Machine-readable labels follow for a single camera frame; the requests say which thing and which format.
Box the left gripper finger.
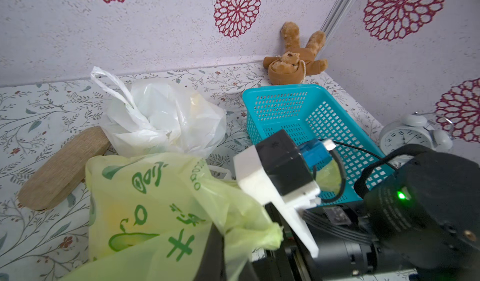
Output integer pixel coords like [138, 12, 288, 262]
[193, 224, 259, 281]

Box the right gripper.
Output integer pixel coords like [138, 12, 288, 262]
[252, 205, 416, 280]

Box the yellow-green plastic bag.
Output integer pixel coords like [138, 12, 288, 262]
[66, 153, 283, 280]

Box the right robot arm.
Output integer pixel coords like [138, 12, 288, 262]
[276, 144, 480, 280]

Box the white plastic bag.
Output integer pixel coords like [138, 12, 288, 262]
[90, 67, 227, 158]

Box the teal plastic basket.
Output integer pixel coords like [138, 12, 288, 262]
[242, 85, 384, 203]

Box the white alarm clock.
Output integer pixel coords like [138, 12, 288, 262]
[379, 112, 455, 155]

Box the wooden block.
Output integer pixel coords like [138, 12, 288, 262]
[17, 127, 110, 211]

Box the brown teddy bear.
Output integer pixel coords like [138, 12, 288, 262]
[262, 22, 328, 85]

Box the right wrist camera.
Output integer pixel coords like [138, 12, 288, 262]
[234, 130, 347, 258]

